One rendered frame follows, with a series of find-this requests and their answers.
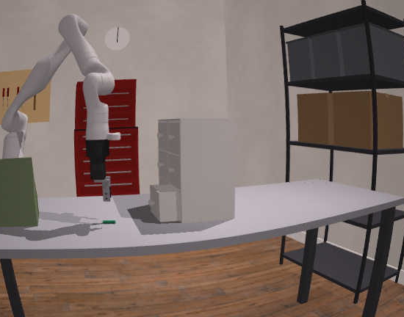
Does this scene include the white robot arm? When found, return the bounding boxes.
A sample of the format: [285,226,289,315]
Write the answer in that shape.
[1,14,115,159]

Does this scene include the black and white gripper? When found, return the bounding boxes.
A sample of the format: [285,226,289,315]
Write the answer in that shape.
[85,123,120,202]

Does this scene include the white chest of drawers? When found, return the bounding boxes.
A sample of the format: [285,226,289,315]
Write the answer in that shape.
[158,118,235,223]

